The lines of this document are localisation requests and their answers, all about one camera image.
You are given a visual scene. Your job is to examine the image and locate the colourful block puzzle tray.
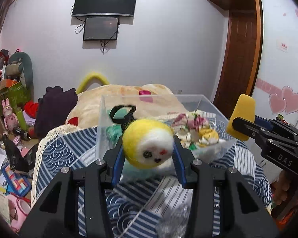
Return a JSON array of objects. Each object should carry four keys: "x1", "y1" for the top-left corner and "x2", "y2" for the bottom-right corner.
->
[{"x1": 0, "y1": 164, "x2": 32, "y2": 196}]

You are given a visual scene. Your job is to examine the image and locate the green cardboard box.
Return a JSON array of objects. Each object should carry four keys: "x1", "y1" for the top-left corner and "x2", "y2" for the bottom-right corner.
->
[{"x1": 0, "y1": 81, "x2": 32, "y2": 111}]

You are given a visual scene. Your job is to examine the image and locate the black flashlight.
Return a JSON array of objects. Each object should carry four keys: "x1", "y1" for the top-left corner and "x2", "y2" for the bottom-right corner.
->
[{"x1": 12, "y1": 126, "x2": 32, "y2": 142}]

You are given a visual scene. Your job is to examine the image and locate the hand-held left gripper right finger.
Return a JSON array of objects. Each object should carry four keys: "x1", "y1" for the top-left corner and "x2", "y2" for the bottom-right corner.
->
[{"x1": 172, "y1": 135, "x2": 282, "y2": 238}]

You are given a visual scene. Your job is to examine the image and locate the pink heart stickers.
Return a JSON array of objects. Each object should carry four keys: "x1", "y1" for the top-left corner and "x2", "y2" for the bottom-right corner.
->
[{"x1": 268, "y1": 85, "x2": 298, "y2": 115}]

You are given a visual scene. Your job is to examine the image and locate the yellow sponge block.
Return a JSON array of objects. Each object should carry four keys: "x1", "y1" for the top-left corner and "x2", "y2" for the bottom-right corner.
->
[{"x1": 226, "y1": 94, "x2": 256, "y2": 142}]

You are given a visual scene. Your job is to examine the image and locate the black monitor cables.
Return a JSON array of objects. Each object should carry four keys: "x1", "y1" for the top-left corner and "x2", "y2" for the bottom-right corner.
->
[{"x1": 70, "y1": 4, "x2": 120, "y2": 55}]

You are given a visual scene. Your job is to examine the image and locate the grey neck pillow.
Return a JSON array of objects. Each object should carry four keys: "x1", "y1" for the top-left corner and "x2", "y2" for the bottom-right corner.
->
[{"x1": 5, "y1": 52, "x2": 33, "y2": 88}]

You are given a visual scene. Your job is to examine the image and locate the brown wooden door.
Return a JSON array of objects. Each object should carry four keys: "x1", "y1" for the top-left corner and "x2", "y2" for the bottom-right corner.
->
[{"x1": 213, "y1": 9, "x2": 258, "y2": 111}]

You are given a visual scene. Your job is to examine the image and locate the person's right hand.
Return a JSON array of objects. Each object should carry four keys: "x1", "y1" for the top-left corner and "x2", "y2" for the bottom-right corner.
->
[{"x1": 273, "y1": 171, "x2": 292, "y2": 206}]

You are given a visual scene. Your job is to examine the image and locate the dark purple garment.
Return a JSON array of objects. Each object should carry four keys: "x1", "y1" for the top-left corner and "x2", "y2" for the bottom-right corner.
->
[{"x1": 34, "y1": 86, "x2": 79, "y2": 139}]

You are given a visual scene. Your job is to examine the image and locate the small black wall monitor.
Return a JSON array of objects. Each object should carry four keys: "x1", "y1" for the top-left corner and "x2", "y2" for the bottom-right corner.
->
[{"x1": 83, "y1": 16, "x2": 120, "y2": 41}]

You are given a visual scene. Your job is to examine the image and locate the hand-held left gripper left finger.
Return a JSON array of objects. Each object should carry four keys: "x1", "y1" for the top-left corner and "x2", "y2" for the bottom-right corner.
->
[{"x1": 19, "y1": 139, "x2": 125, "y2": 238}]

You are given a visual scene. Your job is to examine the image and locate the blue white wave-pattern cloth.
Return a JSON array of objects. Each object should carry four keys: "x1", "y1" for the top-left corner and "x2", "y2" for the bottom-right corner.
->
[{"x1": 31, "y1": 111, "x2": 273, "y2": 238}]

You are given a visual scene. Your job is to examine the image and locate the teal plush with black strap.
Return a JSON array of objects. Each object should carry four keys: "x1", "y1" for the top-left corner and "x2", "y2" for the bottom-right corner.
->
[{"x1": 105, "y1": 105, "x2": 137, "y2": 142}]

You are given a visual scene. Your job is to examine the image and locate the large black wall television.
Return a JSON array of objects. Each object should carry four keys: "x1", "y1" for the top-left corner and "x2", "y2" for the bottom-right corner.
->
[{"x1": 72, "y1": 0, "x2": 139, "y2": 18}]

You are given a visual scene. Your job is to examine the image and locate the yellow curved pillow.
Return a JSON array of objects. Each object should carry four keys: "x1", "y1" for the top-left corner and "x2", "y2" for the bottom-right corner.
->
[{"x1": 76, "y1": 72, "x2": 111, "y2": 95}]

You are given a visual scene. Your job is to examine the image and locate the wooden wardrobe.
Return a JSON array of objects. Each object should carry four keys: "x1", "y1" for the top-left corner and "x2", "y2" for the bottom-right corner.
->
[{"x1": 202, "y1": 0, "x2": 298, "y2": 139}]

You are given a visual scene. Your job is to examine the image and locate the pink bunny toy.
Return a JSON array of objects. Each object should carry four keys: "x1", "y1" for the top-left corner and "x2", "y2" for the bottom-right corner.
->
[{"x1": 1, "y1": 98, "x2": 17, "y2": 130}]

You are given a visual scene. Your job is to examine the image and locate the red cloth item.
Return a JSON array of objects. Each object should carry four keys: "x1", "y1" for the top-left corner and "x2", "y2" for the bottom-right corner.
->
[{"x1": 23, "y1": 101, "x2": 39, "y2": 119}]

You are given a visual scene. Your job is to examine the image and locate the yellow white felt doll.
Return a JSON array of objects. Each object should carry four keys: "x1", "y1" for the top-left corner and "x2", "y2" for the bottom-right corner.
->
[{"x1": 122, "y1": 118, "x2": 176, "y2": 172}]

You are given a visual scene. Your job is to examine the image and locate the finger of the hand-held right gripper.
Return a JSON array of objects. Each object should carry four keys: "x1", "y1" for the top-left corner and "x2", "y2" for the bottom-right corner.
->
[
  {"x1": 254, "y1": 115, "x2": 298, "y2": 138},
  {"x1": 232, "y1": 116, "x2": 298, "y2": 150}
]

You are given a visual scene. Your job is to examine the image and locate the clear plastic storage box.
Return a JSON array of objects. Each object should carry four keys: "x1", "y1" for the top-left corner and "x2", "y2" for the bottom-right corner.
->
[{"x1": 95, "y1": 94, "x2": 237, "y2": 176}]

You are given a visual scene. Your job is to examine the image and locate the floral fabric bundle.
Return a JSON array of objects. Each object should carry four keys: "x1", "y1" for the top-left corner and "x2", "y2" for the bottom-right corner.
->
[{"x1": 171, "y1": 112, "x2": 219, "y2": 151}]

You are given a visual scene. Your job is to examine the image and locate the beige printed blanket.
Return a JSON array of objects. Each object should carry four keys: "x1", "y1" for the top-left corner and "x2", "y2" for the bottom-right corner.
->
[{"x1": 65, "y1": 83, "x2": 190, "y2": 130}]

